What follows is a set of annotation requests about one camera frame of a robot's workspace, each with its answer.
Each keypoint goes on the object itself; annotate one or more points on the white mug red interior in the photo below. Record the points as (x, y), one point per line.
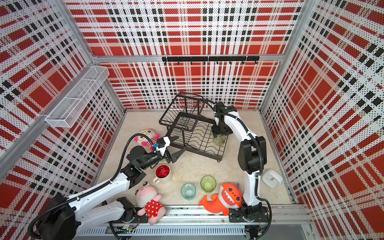
(163, 174)

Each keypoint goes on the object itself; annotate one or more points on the pink bear plush toy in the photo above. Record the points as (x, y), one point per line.
(148, 200)

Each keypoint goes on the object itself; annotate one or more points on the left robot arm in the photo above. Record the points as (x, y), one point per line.
(67, 217)

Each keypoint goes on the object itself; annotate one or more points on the black wall hook rail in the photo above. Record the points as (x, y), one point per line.
(211, 59)

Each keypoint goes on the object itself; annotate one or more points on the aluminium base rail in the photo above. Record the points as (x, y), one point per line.
(285, 222)

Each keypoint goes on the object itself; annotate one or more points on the black wire dish rack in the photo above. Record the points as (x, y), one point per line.
(184, 119)

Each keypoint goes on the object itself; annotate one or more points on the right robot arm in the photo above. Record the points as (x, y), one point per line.
(252, 157)

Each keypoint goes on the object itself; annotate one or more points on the white square clock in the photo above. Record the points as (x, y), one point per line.
(272, 179)

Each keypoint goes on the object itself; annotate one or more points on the red shark plush toy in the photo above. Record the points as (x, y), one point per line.
(229, 197)

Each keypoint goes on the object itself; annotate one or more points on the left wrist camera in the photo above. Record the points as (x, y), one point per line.
(161, 145)

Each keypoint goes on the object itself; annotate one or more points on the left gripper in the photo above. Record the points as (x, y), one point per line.
(174, 157)

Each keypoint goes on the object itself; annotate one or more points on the white wire wall basket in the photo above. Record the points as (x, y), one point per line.
(69, 109)

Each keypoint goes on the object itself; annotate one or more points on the short green glass cup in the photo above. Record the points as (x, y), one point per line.
(208, 183)

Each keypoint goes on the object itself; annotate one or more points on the teal glass cup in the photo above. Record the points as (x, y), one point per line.
(188, 191)

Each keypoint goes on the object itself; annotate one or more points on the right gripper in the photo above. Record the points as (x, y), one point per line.
(216, 131)

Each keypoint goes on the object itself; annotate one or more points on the tall green glass cup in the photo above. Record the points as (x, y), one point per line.
(219, 140)

